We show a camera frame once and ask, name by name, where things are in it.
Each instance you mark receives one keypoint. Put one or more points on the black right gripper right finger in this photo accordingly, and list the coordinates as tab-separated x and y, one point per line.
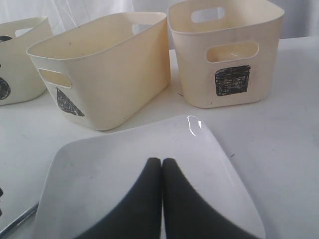
187	215

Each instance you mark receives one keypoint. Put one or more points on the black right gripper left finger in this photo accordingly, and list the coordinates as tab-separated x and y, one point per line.
138	215

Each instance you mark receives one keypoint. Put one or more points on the white square plate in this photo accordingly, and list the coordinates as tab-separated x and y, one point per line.
88	178

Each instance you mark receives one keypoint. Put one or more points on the steel knife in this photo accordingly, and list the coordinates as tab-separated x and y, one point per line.
15	224

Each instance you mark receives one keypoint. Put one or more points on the cream bin with triangle mark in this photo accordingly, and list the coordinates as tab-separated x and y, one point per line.
101	73

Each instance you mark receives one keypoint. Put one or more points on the cream bin with square mark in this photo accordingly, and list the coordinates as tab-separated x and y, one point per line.
225	49

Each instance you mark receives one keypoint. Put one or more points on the cream bin with circle mark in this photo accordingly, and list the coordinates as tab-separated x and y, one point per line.
19	79

